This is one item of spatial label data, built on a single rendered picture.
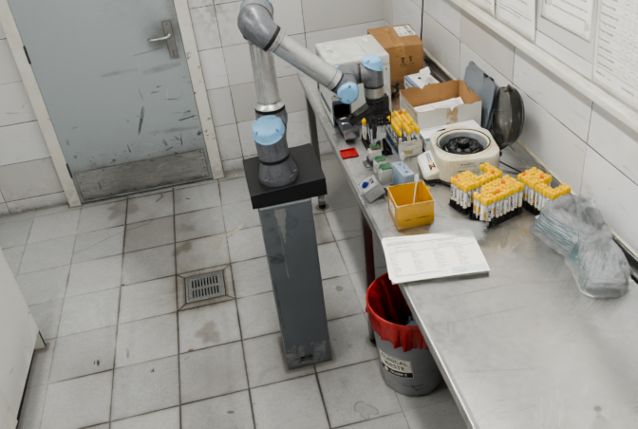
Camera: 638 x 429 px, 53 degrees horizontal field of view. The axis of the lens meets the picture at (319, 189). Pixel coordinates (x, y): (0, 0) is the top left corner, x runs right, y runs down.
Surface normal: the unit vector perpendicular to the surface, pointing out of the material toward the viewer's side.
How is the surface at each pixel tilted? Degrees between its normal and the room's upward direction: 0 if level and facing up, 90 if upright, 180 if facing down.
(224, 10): 90
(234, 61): 90
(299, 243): 90
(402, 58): 88
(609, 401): 0
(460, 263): 1
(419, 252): 0
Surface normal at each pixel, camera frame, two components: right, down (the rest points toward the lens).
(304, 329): 0.21, 0.51
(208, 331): -0.10, -0.84
